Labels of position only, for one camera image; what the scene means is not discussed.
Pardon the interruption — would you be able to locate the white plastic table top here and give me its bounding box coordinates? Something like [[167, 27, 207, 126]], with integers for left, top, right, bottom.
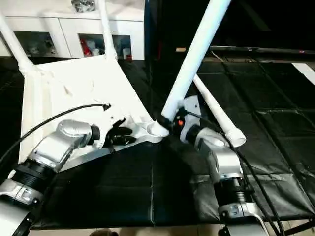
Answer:
[[19, 53, 171, 174]]

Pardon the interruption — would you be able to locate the white plastic table leg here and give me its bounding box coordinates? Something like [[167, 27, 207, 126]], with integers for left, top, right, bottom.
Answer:
[[0, 12, 36, 75], [148, 0, 232, 138], [97, 0, 119, 62], [192, 74, 247, 148]]

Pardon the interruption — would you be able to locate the black work mat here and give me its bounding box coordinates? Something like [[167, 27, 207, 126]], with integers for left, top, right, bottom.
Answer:
[[0, 55, 315, 229]]

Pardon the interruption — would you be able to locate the crumpled black plastic sheet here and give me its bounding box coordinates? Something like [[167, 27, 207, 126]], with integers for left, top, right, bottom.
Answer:
[[187, 61, 315, 222]]

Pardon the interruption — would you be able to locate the dark low furniture silver edge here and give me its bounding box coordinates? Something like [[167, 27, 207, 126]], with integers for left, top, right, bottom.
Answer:
[[209, 46, 315, 62]]

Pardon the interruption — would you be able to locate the white cabinet with glass doors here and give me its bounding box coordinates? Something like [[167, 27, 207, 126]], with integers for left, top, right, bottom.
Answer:
[[0, 0, 146, 60]]

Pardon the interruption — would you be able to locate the grey bundle of small items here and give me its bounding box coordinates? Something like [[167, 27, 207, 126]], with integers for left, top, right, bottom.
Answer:
[[71, 0, 96, 13]]

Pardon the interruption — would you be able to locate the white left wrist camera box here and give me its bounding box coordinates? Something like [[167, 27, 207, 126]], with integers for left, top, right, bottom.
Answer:
[[98, 115, 129, 147]]

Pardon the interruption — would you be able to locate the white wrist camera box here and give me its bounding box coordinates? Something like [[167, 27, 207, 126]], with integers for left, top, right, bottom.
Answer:
[[179, 96, 203, 119], [98, 115, 129, 147]]

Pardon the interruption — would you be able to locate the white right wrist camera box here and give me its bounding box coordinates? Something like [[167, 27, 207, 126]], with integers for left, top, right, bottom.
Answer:
[[179, 96, 203, 119]]

